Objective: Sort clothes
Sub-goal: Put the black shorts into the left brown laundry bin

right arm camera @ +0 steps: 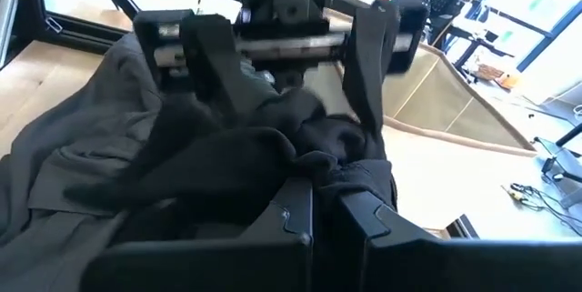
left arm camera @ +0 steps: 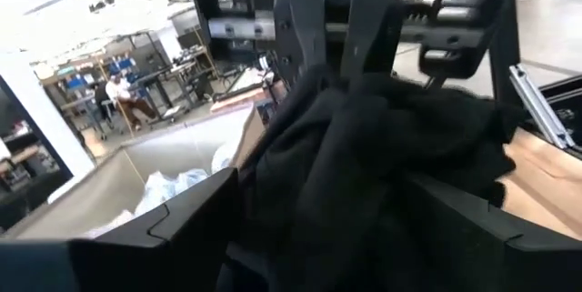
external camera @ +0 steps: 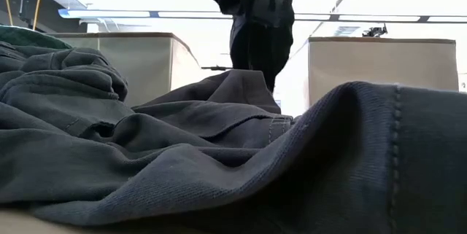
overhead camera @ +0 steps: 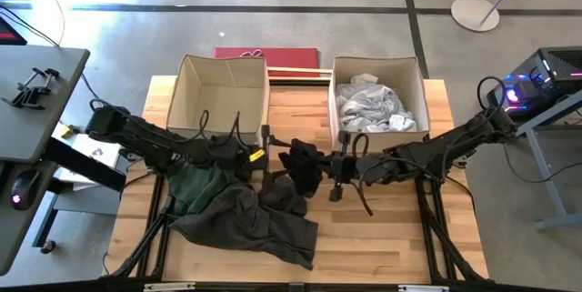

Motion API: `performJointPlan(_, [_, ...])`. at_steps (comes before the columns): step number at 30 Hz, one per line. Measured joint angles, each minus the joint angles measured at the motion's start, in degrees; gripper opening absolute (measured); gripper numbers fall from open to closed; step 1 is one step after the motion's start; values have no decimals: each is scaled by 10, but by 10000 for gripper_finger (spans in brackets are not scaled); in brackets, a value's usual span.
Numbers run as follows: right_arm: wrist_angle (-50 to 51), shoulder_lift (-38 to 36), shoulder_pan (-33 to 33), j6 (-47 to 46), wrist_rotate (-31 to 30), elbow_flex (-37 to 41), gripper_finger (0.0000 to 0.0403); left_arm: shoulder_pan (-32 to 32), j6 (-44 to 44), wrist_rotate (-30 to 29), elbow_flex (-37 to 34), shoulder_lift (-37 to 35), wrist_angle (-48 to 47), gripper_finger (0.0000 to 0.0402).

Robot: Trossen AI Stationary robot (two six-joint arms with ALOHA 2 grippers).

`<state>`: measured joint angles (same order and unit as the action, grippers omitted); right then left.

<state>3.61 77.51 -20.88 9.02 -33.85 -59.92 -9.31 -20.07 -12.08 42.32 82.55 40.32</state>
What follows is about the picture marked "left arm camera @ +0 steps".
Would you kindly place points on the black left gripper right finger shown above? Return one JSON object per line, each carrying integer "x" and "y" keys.
{"x": 523, "y": 269}

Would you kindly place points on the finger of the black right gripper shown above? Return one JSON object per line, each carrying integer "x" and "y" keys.
{"x": 373, "y": 33}
{"x": 300, "y": 33}

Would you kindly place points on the large white shirt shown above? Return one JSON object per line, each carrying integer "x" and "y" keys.
{"x": 168, "y": 187}

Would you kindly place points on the silver aluminium bracket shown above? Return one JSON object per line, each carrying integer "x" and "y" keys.
{"x": 541, "y": 105}

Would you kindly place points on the black garment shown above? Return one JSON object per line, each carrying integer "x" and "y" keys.
{"x": 364, "y": 169}

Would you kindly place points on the black background workbench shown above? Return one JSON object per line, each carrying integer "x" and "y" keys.
{"x": 177, "y": 80}

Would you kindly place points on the black frame struts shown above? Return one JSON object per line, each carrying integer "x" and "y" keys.
{"x": 505, "y": 55}

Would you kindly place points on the beige fabric storage box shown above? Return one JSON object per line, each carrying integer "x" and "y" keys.
{"x": 109, "y": 183}

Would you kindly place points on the person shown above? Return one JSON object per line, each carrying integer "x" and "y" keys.
{"x": 125, "y": 96}

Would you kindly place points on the black frame base bar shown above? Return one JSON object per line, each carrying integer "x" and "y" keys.
{"x": 566, "y": 110}

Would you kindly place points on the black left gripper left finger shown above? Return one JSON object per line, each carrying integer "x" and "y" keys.
{"x": 136, "y": 260}

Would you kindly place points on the shelf with blue bins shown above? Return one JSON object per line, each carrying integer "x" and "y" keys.
{"x": 86, "y": 78}

